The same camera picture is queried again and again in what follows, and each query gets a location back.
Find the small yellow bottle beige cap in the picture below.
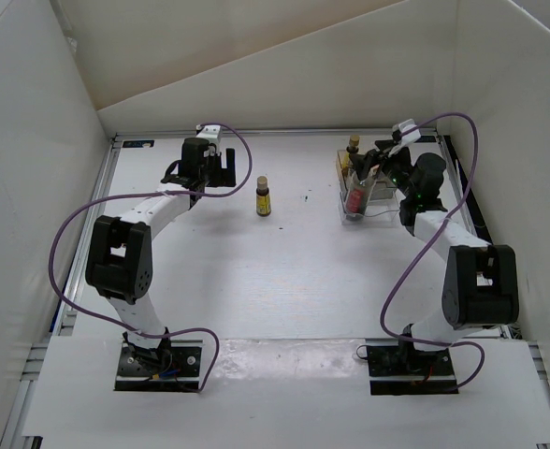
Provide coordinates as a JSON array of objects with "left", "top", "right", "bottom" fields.
[{"left": 341, "top": 135, "right": 360, "bottom": 170}]

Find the blue table label sticker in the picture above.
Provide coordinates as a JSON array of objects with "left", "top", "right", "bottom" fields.
[{"left": 122, "top": 139, "right": 154, "bottom": 149}]

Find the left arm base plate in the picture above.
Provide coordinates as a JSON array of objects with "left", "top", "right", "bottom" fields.
[{"left": 113, "top": 340, "right": 203, "bottom": 393}]

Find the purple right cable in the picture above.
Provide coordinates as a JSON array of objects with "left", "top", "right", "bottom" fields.
[{"left": 379, "top": 111, "right": 486, "bottom": 387}]

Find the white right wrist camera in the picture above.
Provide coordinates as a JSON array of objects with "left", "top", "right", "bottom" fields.
[{"left": 390, "top": 119, "right": 421, "bottom": 155}]

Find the tall dark sauce bottle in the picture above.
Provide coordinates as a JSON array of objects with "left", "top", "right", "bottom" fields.
[{"left": 344, "top": 172, "right": 375, "bottom": 221}]

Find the small yellow bottle brown cap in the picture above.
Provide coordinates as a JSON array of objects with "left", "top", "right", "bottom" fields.
[{"left": 256, "top": 176, "right": 271, "bottom": 217}]

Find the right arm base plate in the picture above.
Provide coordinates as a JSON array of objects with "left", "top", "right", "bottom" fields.
[{"left": 355, "top": 342, "right": 458, "bottom": 396}]

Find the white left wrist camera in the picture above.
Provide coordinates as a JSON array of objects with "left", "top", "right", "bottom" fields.
[{"left": 196, "top": 123, "right": 223, "bottom": 150}]

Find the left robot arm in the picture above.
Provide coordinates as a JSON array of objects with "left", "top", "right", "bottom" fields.
[{"left": 85, "top": 125, "right": 237, "bottom": 374}]

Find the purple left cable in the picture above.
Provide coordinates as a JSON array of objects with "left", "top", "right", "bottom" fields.
[{"left": 48, "top": 122, "right": 253, "bottom": 393}]

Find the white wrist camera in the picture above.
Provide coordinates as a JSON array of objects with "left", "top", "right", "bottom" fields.
[
  {"left": 390, "top": 119, "right": 421, "bottom": 155},
  {"left": 196, "top": 123, "right": 223, "bottom": 150}
]

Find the purple cable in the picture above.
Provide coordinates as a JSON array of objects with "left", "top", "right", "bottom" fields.
[
  {"left": 379, "top": 111, "right": 486, "bottom": 387},
  {"left": 48, "top": 122, "right": 253, "bottom": 393}
]

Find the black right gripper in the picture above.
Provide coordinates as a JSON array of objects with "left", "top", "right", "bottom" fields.
[{"left": 349, "top": 140, "right": 416, "bottom": 199}]

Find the tiered transparent organizer rack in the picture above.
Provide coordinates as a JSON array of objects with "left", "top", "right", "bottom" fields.
[{"left": 335, "top": 150, "right": 398, "bottom": 225}]

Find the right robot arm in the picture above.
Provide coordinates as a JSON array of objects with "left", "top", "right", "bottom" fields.
[{"left": 350, "top": 140, "right": 519, "bottom": 374}]

